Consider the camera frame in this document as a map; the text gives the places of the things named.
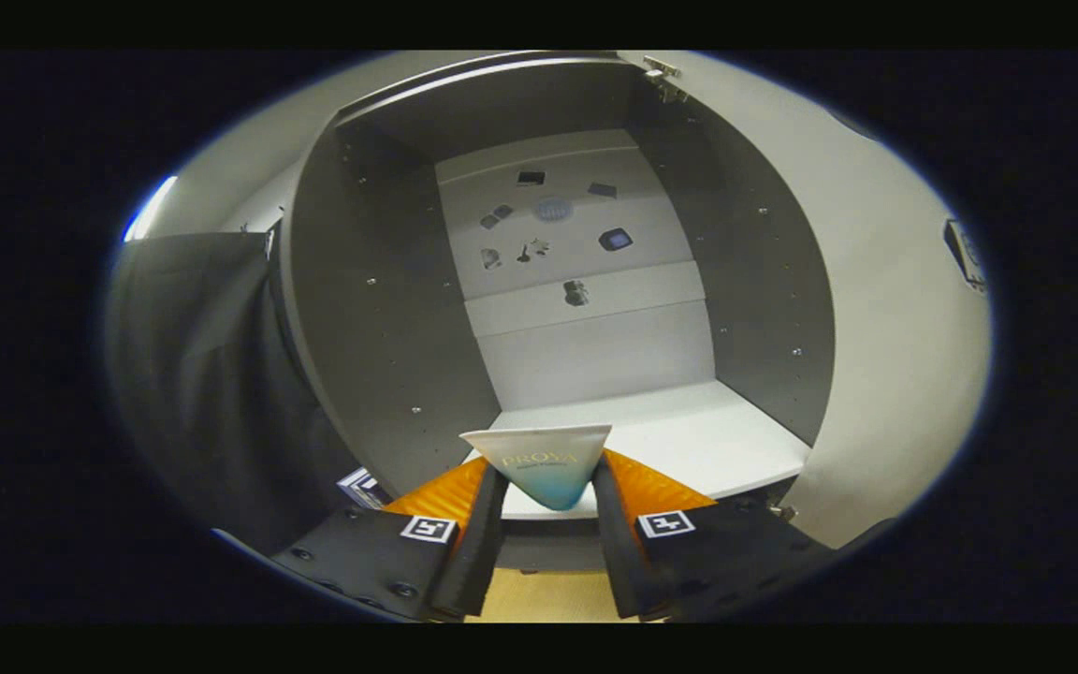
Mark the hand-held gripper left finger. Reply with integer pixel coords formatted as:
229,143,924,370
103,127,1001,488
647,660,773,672
268,456,510,623

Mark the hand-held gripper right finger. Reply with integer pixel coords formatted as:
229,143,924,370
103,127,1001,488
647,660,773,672
592,449,839,621

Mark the white blue sachet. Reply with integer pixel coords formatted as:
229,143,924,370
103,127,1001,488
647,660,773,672
459,424,613,511

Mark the grey cabinet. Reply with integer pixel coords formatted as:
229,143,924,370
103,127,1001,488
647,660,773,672
277,51,839,572

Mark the black backdrop cloth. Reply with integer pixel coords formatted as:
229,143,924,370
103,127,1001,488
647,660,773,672
104,229,371,553

